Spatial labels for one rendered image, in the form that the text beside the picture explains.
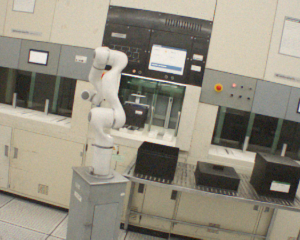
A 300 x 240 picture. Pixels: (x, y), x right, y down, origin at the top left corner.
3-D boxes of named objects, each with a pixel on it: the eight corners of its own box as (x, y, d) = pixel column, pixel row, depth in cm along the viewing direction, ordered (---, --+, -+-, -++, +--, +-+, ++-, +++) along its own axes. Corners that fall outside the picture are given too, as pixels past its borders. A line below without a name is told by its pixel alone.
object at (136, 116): (118, 127, 276) (123, 93, 271) (122, 124, 296) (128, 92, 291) (143, 132, 274) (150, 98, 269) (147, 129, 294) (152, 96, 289)
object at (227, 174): (196, 186, 199) (200, 167, 197) (194, 172, 228) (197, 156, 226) (238, 192, 198) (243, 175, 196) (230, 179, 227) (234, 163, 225)
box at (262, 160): (258, 195, 198) (267, 161, 194) (248, 182, 226) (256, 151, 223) (295, 201, 198) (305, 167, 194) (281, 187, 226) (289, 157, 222)
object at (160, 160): (140, 162, 231) (144, 140, 228) (175, 169, 228) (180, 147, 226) (133, 172, 204) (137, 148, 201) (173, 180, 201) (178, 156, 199)
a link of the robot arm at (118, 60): (96, 128, 186) (120, 130, 194) (103, 126, 175) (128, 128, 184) (100, 51, 192) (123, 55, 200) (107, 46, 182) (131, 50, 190)
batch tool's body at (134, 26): (75, 220, 267) (107, 3, 237) (103, 186, 360) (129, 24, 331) (168, 242, 259) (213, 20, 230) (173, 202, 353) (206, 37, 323)
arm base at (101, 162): (93, 180, 176) (97, 151, 173) (80, 168, 190) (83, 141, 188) (120, 178, 188) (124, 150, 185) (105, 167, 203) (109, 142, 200)
